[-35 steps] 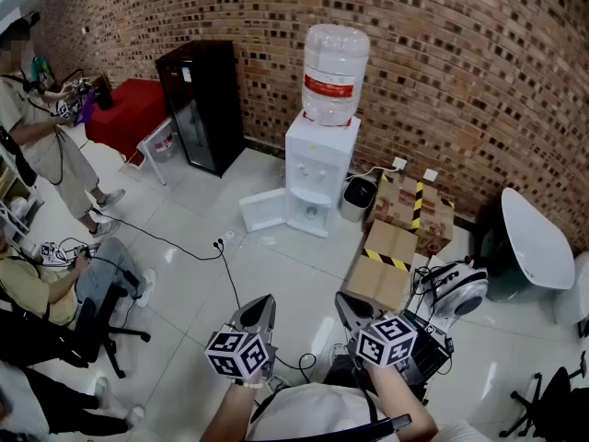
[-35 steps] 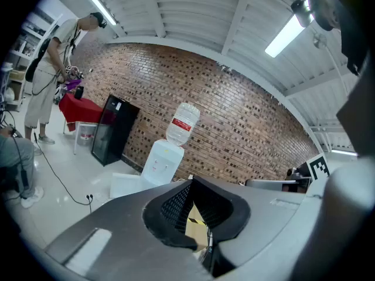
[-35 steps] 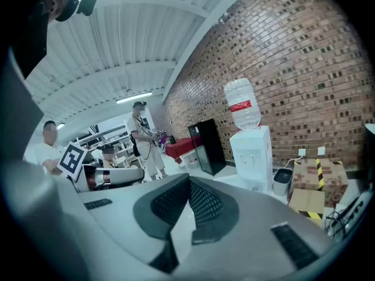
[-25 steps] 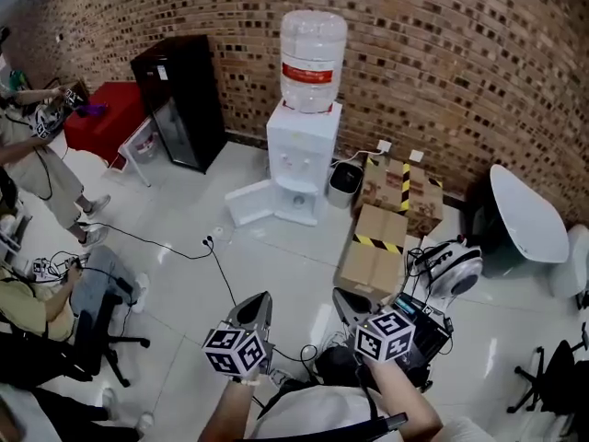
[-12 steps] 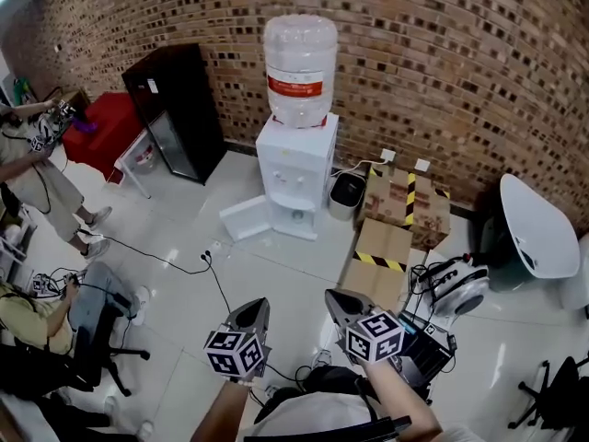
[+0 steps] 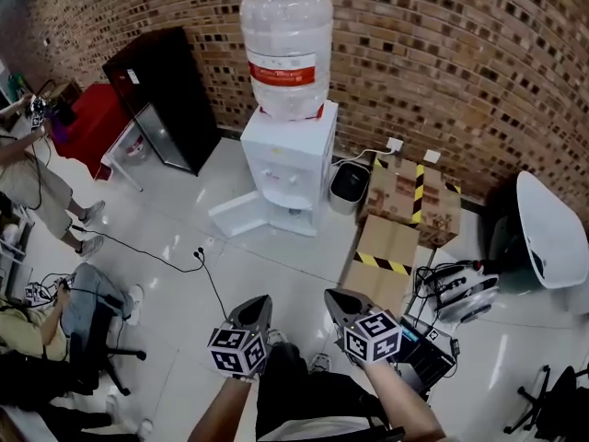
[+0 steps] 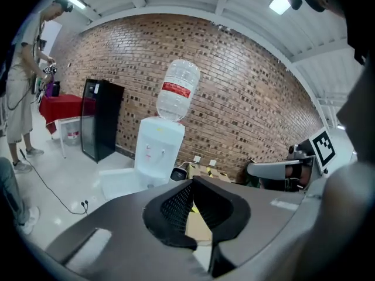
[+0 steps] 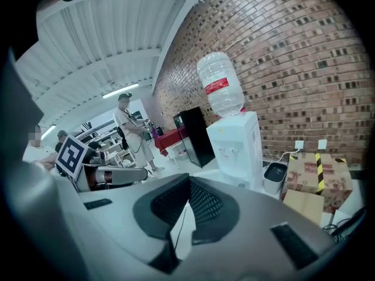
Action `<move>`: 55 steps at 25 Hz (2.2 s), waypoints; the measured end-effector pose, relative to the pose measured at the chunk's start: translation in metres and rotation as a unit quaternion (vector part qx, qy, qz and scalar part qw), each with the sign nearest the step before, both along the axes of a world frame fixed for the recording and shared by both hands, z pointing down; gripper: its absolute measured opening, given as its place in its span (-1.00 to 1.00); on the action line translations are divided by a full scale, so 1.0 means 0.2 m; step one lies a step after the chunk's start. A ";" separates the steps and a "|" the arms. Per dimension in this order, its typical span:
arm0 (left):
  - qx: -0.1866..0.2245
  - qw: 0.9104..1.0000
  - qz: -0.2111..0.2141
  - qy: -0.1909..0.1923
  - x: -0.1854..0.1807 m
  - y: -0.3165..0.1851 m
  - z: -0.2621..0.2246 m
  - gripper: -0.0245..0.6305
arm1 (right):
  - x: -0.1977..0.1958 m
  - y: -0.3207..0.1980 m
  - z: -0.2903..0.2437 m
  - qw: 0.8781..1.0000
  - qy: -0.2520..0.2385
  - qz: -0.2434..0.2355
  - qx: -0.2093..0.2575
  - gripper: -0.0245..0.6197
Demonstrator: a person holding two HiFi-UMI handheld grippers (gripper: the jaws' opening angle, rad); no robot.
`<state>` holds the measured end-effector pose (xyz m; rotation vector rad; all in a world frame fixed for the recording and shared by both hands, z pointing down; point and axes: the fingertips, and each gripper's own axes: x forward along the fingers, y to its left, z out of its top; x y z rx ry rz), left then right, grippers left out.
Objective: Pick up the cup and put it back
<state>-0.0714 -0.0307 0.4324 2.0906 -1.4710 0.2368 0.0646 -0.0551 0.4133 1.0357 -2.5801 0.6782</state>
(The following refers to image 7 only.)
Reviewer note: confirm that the large clear water bottle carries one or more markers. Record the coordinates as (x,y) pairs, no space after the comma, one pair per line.
(175,98)

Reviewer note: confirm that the clear barrel with red label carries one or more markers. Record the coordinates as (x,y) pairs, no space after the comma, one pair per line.
(72,136)

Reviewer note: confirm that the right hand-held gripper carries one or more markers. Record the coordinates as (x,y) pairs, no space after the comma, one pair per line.
(322,151)

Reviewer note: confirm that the plain cardboard box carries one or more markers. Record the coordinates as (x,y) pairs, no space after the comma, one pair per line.
(199,224)

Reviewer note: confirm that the person's left forearm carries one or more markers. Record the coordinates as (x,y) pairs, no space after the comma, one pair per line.
(322,256)

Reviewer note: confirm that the black glass-door fridge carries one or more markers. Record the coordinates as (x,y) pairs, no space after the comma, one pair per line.
(108,113)

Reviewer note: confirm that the rectangular ceiling light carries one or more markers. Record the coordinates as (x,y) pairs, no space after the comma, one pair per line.
(279,2)

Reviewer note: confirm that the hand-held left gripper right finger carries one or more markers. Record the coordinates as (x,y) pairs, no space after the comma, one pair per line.
(228,212)

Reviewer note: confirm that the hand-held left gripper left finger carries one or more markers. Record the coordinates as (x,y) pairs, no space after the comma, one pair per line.
(164,215)

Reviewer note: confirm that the white water dispenser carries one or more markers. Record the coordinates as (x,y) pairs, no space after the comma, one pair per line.
(158,136)

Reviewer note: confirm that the printed cardboard box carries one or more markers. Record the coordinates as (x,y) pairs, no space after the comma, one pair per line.
(205,173)

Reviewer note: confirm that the table with red cloth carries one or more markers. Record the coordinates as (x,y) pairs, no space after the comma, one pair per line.
(64,105)

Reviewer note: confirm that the white trash bin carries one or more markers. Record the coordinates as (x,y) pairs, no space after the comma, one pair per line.
(179,174)

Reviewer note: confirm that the white wall socket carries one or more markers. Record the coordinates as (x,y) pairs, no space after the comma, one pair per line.
(197,159)
(212,162)

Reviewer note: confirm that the person's right forearm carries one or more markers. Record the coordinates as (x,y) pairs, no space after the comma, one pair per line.
(348,186)

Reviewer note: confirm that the dark lidded jug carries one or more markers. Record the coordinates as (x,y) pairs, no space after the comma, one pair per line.
(54,89)

